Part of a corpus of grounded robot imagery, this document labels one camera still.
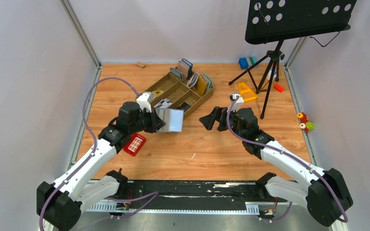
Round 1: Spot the black music stand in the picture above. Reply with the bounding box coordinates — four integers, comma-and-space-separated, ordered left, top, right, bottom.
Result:
242, 0, 356, 108

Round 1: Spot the yellow triangular toy block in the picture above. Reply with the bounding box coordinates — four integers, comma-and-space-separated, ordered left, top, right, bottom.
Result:
238, 82, 259, 102

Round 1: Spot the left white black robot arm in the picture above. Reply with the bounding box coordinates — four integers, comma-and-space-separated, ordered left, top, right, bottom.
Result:
37, 102, 164, 231

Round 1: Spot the tan card in basket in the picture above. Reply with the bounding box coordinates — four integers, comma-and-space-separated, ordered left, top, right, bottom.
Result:
152, 89, 164, 98

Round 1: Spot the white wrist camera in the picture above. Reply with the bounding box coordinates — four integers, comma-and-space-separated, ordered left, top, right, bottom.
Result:
228, 93, 244, 112
136, 91, 154, 113

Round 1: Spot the small red toy brick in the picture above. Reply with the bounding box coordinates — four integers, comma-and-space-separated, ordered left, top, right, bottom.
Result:
274, 84, 284, 92

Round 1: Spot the blue tan card holder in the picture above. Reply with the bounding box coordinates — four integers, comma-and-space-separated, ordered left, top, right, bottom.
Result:
176, 58, 193, 79

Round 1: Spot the small cardboard scrap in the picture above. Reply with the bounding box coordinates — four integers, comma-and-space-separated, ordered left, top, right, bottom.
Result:
136, 62, 146, 68

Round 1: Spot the yellow card holder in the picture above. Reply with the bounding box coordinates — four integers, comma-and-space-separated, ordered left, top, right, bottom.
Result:
196, 73, 209, 96

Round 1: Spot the black white cards stack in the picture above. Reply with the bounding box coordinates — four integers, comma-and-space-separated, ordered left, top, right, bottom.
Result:
154, 98, 172, 109

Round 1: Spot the woven divided basket tray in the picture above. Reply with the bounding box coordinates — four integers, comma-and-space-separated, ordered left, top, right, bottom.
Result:
146, 73, 213, 119

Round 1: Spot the blue green toy block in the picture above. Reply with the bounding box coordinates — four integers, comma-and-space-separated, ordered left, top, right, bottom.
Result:
238, 56, 257, 70

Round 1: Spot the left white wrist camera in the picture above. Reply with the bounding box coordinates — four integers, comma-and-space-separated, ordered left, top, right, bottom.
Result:
136, 91, 154, 113

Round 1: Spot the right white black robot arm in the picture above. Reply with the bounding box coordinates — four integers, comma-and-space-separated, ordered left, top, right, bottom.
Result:
199, 107, 353, 227

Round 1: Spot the red green toy figure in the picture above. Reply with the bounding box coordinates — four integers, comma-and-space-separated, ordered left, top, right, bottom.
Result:
297, 112, 315, 133

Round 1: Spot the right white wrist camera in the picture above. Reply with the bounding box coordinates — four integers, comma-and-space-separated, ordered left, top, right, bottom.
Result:
228, 93, 244, 112

